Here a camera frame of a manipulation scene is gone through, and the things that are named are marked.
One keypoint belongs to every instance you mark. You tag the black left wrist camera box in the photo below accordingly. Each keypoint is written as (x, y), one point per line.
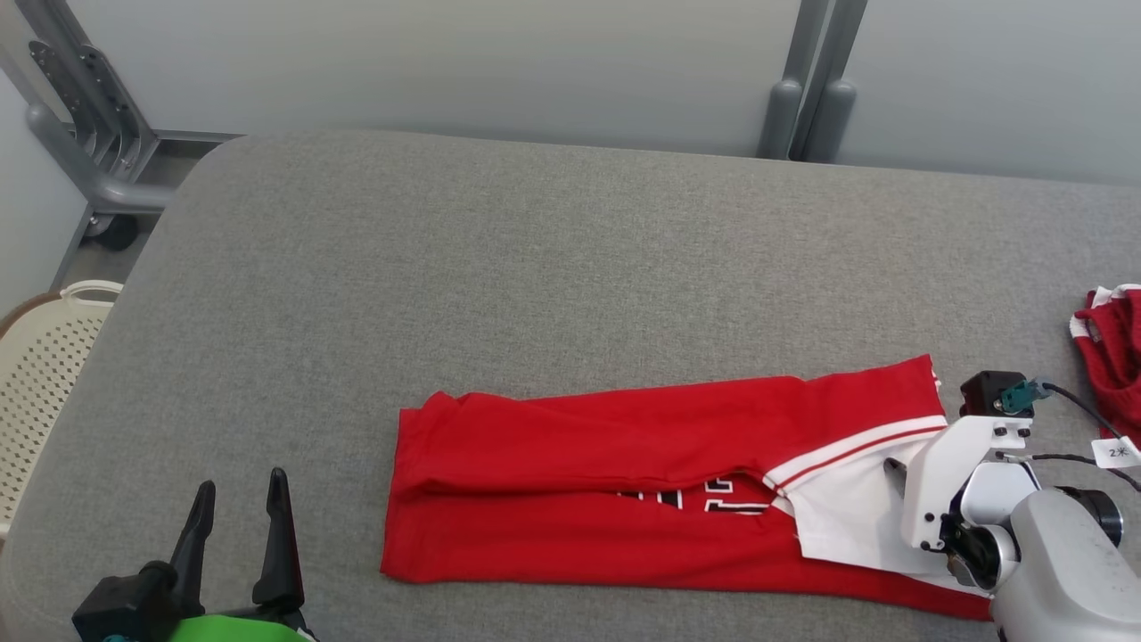
(120, 606)

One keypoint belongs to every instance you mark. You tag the cream perforated laundry basket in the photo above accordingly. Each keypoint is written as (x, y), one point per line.
(40, 392)

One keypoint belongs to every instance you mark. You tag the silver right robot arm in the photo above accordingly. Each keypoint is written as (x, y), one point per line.
(1070, 571)

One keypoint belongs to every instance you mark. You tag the red shorts with white stripe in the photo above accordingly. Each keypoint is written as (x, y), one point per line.
(1114, 348)

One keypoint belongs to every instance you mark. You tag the grey metal partition post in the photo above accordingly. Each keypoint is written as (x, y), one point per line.
(783, 107)
(833, 116)

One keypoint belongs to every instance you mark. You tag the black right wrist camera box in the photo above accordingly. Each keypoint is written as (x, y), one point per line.
(980, 392)

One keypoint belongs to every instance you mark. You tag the red white-sleeved jersey shirt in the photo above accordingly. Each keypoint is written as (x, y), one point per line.
(579, 526)

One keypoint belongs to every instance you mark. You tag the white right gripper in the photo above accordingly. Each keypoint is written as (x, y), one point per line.
(945, 473)

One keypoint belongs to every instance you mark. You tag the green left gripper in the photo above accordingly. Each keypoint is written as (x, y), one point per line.
(241, 631)

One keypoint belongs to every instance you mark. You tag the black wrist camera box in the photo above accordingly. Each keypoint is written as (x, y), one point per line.
(120, 606)
(980, 392)

